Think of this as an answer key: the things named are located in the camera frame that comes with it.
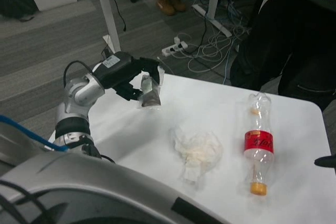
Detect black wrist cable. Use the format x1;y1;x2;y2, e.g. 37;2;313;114
62;60;94;88

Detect white power strip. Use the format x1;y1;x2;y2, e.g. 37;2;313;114
161;37;189;57

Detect tangle of floor cables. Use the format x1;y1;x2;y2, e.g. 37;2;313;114
157;0;253;86

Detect empty plastic bottle red label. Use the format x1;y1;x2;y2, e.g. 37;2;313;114
243;91;276;196

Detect blue cable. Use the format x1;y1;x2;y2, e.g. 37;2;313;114
0;115;69;153

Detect crumpled white tissue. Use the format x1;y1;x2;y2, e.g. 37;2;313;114
169;126;224;184

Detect white standing desk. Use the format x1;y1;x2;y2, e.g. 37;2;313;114
93;0;233;51

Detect person in dark green hoodie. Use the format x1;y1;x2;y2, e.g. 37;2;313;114
229;0;336;112

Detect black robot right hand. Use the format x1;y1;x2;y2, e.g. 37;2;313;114
314;154;336;168

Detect dark food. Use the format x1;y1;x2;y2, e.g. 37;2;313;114
136;66;165;109

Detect silver robot chest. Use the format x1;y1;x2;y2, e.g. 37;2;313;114
0;129;232;224

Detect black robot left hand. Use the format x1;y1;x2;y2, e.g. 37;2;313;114
91;51;161;101

